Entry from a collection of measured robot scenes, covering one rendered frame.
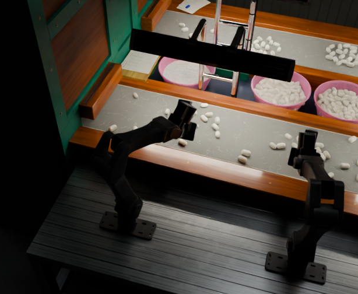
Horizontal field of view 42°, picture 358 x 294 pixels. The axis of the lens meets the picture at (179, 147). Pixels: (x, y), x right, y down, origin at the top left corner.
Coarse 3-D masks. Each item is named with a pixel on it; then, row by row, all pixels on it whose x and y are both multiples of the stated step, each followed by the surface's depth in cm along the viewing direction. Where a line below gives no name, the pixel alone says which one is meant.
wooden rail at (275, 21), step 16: (176, 0) 260; (208, 16) 252; (224, 16) 249; (240, 16) 249; (256, 16) 250; (272, 16) 250; (288, 16) 250; (304, 32) 241; (320, 32) 240; (336, 32) 240; (352, 32) 240
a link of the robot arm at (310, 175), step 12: (300, 156) 148; (312, 156) 148; (300, 168) 147; (312, 168) 138; (312, 180) 127; (324, 180) 128; (312, 192) 126; (324, 192) 129; (336, 192) 125; (312, 204) 125; (336, 204) 125; (312, 216) 125
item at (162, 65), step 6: (162, 60) 222; (168, 60) 225; (174, 60) 228; (162, 66) 222; (210, 66) 222; (162, 72) 221; (210, 72) 222; (174, 84) 211; (180, 84) 209; (186, 84) 209; (192, 84) 209; (204, 84) 214
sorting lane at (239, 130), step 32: (128, 96) 207; (160, 96) 208; (96, 128) 193; (128, 128) 193; (224, 128) 194; (256, 128) 194; (288, 128) 195; (224, 160) 182; (256, 160) 182; (288, 160) 182; (352, 160) 183; (352, 192) 172
